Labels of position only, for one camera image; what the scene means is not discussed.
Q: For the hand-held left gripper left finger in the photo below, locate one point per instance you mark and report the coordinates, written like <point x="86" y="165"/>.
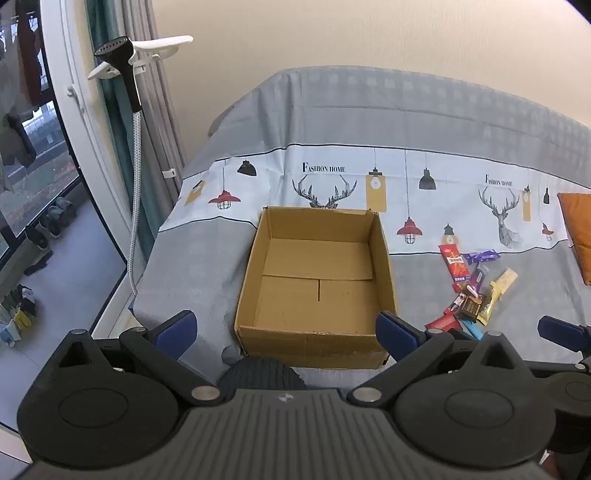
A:
<point x="175" y="332"/>

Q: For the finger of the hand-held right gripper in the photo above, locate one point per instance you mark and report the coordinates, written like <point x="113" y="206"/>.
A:
<point x="561" y="331"/>

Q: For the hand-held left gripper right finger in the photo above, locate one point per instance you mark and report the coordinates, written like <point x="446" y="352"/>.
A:
<point x="395" y="332"/>

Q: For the brown cardboard box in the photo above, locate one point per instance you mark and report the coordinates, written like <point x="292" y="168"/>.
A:
<point x="318" y="304"/>

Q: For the red snack packet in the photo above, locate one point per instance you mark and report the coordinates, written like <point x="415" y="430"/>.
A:
<point x="455" y="265"/>

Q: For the purple chocolate bar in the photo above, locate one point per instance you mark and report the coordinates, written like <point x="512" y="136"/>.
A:
<point x="482" y="256"/>

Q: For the pile of mixed snack packets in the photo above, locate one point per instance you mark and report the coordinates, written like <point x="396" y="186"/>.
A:
<point x="471" y="307"/>

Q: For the dark knitted cloth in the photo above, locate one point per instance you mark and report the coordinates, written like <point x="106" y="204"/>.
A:
<point x="258" y="374"/>

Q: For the orange pillow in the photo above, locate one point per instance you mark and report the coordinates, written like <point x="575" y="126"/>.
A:
<point x="577" y="226"/>

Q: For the colourful cloth bundle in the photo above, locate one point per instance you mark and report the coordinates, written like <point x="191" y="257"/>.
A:
<point x="18" y="314"/>

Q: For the grey shoes pair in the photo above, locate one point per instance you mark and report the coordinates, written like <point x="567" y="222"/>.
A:
<point x="60" y="217"/>

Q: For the grey curtain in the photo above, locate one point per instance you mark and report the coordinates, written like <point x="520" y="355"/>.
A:
<point x="157" y="120"/>

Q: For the glass balcony door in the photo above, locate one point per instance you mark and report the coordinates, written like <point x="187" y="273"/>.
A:
<point x="46" y="152"/>

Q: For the grey printed bed sheet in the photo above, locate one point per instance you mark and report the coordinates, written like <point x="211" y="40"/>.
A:
<point x="323" y="106"/>

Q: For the dark hanging garment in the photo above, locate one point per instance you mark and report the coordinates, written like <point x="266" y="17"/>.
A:
<point x="18" y="138"/>

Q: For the black garment steamer head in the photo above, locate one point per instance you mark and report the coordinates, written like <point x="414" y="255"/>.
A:
<point x="122" y="69"/>

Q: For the white steamer hanger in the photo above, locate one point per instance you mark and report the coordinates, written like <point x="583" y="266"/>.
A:
<point x="157" y="46"/>

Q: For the reddish hanging garment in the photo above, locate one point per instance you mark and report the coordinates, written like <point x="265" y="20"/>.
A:
<point x="31" y="64"/>

